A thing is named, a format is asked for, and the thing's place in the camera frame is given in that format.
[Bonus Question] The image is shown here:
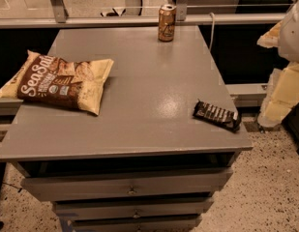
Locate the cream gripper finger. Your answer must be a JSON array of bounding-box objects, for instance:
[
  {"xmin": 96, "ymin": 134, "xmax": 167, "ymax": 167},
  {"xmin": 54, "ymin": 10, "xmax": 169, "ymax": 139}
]
[
  {"xmin": 256, "ymin": 21, "xmax": 282, "ymax": 48},
  {"xmin": 257, "ymin": 62, "xmax": 299, "ymax": 128}
]

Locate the brown sea salt chip bag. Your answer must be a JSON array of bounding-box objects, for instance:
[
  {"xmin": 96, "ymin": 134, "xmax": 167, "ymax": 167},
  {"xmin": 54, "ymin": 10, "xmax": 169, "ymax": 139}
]
[{"xmin": 0, "ymin": 51, "xmax": 113, "ymax": 115}]

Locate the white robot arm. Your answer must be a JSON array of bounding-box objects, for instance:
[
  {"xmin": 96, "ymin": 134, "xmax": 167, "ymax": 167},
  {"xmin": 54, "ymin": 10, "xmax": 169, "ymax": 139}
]
[{"xmin": 257, "ymin": 0, "xmax": 299, "ymax": 128}]

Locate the orange soda can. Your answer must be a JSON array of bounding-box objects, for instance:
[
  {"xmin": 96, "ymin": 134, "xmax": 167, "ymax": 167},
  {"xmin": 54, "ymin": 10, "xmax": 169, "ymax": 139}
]
[{"xmin": 158, "ymin": 4, "xmax": 176, "ymax": 42}]

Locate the black candy bar wrapper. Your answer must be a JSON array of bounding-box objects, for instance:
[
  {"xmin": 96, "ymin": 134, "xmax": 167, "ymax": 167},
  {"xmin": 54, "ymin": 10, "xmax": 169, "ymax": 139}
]
[{"xmin": 193, "ymin": 101, "xmax": 241, "ymax": 132}]

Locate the grey drawer cabinet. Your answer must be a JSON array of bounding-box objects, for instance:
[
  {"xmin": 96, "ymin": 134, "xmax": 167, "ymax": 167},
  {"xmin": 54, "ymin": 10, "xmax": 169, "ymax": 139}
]
[{"xmin": 0, "ymin": 25, "xmax": 254, "ymax": 232}]

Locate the bottom grey drawer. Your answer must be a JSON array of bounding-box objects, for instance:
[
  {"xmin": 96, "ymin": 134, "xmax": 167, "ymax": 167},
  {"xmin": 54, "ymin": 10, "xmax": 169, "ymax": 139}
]
[{"xmin": 73, "ymin": 215, "xmax": 200, "ymax": 232}]

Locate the grey drawer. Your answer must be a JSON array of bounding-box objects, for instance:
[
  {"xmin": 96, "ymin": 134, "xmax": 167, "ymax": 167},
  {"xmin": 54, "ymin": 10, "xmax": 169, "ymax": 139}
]
[
  {"xmin": 54, "ymin": 196, "xmax": 213, "ymax": 220},
  {"xmin": 73, "ymin": 215, "xmax": 200, "ymax": 232},
  {"xmin": 21, "ymin": 167, "xmax": 232, "ymax": 201}
]

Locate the middle grey drawer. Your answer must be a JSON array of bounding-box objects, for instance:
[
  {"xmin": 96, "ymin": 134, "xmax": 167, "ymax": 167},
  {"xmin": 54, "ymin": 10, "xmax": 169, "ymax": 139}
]
[{"xmin": 54, "ymin": 196, "xmax": 213, "ymax": 220}]

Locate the top grey drawer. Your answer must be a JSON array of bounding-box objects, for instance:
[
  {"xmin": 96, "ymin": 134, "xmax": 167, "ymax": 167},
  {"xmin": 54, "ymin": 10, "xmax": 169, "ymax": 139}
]
[{"xmin": 21, "ymin": 167, "xmax": 232, "ymax": 201}]

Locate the white cable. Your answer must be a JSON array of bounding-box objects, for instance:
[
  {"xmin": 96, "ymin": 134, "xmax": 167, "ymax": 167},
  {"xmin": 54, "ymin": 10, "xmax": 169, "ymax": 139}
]
[{"xmin": 208, "ymin": 12, "xmax": 217, "ymax": 52}]

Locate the metal railing frame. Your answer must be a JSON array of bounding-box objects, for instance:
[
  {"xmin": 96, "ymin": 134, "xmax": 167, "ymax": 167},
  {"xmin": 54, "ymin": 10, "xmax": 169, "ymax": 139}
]
[{"xmin": 0, "ymin": 0, "xmax": 298, "ymax": 29}]

